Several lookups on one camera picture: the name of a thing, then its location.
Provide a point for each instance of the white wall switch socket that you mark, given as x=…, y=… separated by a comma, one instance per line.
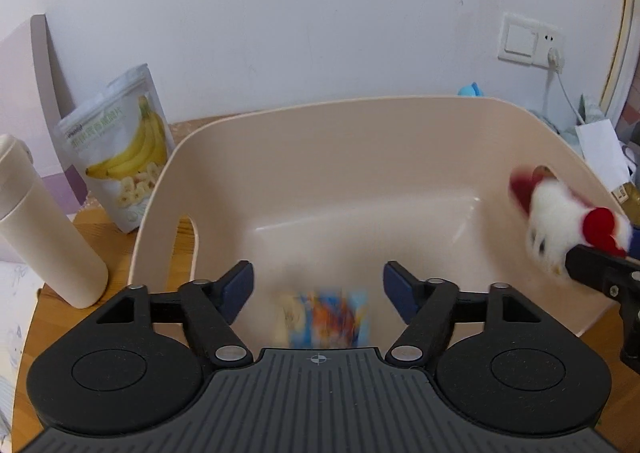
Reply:
x=529, y=42

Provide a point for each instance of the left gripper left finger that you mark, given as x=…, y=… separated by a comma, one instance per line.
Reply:
x=210, y=308

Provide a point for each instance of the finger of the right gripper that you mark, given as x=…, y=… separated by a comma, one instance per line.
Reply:
x=616, y=278

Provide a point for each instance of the banana chips bag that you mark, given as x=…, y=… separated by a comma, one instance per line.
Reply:
x=119, y=142

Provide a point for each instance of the cream thermos bottle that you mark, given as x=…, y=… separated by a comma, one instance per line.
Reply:
x=41, y=234

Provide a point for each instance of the blue toy on table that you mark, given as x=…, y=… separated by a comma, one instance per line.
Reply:
x=471, y=90

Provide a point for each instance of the beige plastic storage bin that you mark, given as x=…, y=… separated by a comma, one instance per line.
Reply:
x=322, y=196

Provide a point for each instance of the red white plush toy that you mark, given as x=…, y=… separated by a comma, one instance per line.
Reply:
x=558, y=219

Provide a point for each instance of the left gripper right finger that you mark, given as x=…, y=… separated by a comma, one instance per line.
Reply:
x=426, y=307

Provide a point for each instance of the gold foil snack bag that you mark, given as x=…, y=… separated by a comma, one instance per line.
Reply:
x=628, y=196

